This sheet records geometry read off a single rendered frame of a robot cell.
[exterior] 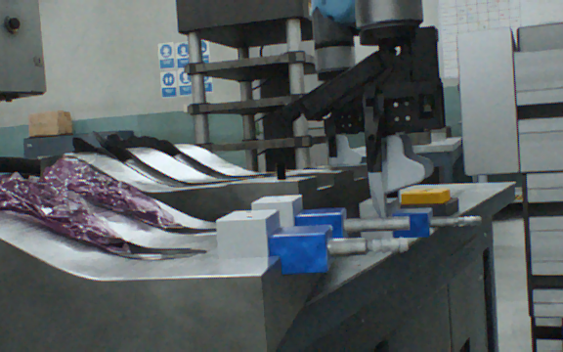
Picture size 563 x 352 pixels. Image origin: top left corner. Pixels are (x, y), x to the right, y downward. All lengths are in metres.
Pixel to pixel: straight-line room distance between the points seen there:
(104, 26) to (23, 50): 6.80
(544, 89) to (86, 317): 0.32
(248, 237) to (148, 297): 0.08
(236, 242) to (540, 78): 0.22
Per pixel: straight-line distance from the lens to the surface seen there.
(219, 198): 0.76
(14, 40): 1.60
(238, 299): 0.43
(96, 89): 8.40
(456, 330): 1.29
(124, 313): 0.45
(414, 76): 0.77
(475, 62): 0.44
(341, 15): 1.09
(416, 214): 0.77
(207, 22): 4.91
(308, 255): 0.47
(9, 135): 9.13
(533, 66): 0.44
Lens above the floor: 0.94
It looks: 3 degrees down
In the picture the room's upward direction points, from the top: 4 degrees counter-clockwise
